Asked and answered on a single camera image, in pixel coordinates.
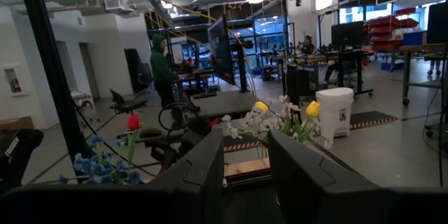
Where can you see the black cabinet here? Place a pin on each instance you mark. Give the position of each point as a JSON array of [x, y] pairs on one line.
[[297, 84]]

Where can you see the red storage bins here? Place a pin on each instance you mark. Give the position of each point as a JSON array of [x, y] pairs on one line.
[[385, 31]]

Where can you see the wheeled workbench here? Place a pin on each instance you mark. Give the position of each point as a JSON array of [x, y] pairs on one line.
[[420, 47]]

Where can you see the cardboard box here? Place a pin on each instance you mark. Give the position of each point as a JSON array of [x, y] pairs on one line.
[[15, 123]]

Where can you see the person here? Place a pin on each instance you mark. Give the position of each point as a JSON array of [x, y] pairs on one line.
[[308, 43], [161, 66], [435, 67]]

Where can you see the fire extinguisher cabinet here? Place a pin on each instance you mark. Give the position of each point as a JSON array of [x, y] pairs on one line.
[[14, 80]]

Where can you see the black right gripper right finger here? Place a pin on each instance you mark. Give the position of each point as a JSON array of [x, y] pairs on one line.
[[315, 203]]

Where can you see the dark desk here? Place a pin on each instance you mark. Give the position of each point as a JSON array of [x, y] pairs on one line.
[[227, 101]]

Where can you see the yellow tulip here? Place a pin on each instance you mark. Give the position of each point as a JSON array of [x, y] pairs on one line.
[[312, 109], [262, 106]]

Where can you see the black caster base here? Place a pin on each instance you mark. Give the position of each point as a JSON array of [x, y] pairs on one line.
[[434, 129]]

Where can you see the white trash bin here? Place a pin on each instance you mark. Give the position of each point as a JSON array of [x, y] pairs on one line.
[[334, 112]]

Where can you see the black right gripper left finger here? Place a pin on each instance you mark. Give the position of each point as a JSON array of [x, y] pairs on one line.
[[182, 203]]

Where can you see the black monitor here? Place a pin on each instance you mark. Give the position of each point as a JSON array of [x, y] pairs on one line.
[[220, 49], [347, 35]]

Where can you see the striped floor mat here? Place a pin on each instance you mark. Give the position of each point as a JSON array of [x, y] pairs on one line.
[[371, 119]]

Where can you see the blue storage bin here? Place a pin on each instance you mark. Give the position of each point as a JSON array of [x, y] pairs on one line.
[[414, 38]]

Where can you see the small red marker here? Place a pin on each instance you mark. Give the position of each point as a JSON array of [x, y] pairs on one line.
[[214, 122]]

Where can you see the red tulip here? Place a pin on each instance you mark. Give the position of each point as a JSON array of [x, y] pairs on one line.
[[133, 122]]

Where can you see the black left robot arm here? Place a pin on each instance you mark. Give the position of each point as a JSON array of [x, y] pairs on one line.
[[175, 136]]

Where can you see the long black desk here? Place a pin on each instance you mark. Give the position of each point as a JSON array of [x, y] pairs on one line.
[[315, 57]]

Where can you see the white flower bunch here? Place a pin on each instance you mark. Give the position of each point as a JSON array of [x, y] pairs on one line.
[[283, 98], [259, 124]]

